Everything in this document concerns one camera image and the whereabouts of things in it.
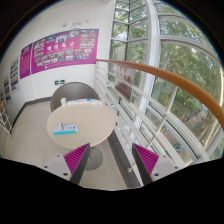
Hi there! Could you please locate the photo board on wall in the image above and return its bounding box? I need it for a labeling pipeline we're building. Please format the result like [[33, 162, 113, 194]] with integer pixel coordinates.
[[10, 58, 19, 92]]

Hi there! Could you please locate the round beige table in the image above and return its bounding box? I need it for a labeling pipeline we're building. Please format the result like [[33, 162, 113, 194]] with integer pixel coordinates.
[[46, 104, 117, 172]]

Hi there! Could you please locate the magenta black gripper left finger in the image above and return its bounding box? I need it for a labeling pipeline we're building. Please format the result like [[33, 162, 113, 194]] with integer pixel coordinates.
[[43, 143, 90, 185]]

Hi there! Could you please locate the white box on table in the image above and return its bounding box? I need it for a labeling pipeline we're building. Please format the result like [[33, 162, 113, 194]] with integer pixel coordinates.
[[66, 98, 103, 106]]

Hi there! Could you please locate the large magenta wall poster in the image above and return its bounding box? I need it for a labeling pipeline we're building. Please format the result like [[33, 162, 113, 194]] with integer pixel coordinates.
[[31, 29, 99, 74]]

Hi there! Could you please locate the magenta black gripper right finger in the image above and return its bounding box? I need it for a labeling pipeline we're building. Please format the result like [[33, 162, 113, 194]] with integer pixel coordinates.
[[132, 143, 180, 185]]

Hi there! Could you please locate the white metal railing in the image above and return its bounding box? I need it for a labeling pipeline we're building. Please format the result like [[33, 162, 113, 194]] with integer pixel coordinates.
[[95, 61, 186, 187]]

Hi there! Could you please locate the small magenta wall poster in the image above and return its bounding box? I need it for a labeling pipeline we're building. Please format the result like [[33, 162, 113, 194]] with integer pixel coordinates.
[[20, 44, 32, 79]]

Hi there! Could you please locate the white blue power strip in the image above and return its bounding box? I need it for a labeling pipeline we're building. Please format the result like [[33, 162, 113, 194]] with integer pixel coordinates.
[[52, 125, 78, 135]]

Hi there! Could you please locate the white window frame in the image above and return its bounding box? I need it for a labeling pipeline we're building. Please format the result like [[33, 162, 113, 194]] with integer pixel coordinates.
[[109, 0, 224, 165]]

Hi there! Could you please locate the green exit sign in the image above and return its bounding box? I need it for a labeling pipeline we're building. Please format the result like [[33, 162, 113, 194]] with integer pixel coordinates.
[[55, 80, 65, 85]]

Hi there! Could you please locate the red sign on railing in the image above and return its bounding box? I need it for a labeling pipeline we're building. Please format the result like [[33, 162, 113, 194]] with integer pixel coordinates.
[[115, 65, 135, 101]]

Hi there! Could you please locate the white paper cup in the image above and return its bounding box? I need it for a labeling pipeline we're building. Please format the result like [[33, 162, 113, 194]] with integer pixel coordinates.
[[61, 98, 67, 106]]

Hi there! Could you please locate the orange wooden handrail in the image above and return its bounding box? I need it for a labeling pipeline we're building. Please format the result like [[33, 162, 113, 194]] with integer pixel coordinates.
[[107, 60, 224, 130]]

